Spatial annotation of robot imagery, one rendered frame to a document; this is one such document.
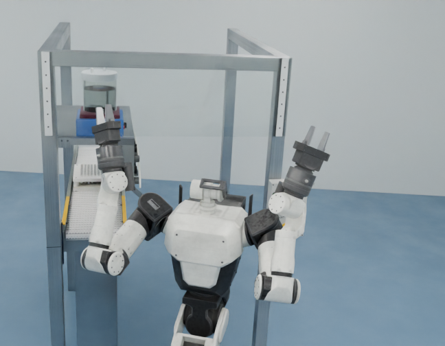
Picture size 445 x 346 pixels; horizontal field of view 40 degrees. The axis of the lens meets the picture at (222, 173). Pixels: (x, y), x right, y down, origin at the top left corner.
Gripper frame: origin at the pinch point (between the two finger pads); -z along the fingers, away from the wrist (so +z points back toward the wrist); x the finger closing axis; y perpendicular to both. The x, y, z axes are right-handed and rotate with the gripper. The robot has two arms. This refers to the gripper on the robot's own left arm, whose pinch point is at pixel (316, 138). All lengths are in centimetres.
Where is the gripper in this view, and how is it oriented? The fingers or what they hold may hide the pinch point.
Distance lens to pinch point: 190.5
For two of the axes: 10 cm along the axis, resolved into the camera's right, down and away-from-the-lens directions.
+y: -3.2, -2.0, 9.3
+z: -3.8, 9.2, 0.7
